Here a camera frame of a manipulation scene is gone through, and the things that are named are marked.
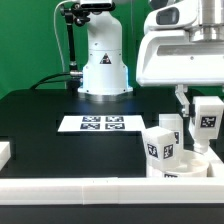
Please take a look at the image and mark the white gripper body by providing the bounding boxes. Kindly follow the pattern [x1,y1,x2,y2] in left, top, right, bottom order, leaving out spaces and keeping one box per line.
[136,30,224,86]

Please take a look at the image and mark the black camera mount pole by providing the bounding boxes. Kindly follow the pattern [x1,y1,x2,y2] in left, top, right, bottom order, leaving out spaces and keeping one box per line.
[60,3,90,92]

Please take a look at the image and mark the white marker sheet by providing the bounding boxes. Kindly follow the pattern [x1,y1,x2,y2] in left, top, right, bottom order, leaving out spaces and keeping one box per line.
[58,115,145,132]

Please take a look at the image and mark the white block at left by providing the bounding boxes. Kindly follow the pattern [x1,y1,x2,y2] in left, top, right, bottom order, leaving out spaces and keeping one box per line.
[0,142,11,171]

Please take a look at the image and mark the white rail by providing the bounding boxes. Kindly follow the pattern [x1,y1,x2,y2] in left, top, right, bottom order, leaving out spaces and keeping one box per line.
[204,147,224,178]
[0,178,224,205]

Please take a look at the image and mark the white cable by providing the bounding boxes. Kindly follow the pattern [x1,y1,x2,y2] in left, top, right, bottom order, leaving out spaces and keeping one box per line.
[53,0,74,64]

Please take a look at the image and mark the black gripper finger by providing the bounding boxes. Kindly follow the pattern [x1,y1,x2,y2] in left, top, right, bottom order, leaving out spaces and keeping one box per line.
[175,84,190,117]

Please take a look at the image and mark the white right rail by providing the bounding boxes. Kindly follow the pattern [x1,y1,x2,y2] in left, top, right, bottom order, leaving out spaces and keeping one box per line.
[204,147,224,178]

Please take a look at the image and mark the black cables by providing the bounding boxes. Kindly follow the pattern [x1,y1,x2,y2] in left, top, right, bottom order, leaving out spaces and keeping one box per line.
[29,73,81,90]

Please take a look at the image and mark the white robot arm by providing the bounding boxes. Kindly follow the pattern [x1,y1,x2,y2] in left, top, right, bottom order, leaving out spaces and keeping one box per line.
[84,0,224,116]

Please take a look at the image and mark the white round stool seat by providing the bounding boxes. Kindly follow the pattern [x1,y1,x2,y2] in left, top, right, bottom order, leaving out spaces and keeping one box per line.
[145,149,210,179]

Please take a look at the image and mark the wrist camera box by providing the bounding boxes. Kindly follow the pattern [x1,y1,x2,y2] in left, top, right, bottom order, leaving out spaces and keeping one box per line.
[144,5,197,34]

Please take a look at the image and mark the white front rail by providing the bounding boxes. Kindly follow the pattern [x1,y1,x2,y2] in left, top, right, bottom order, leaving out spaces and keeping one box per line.
[0,178,224,205]

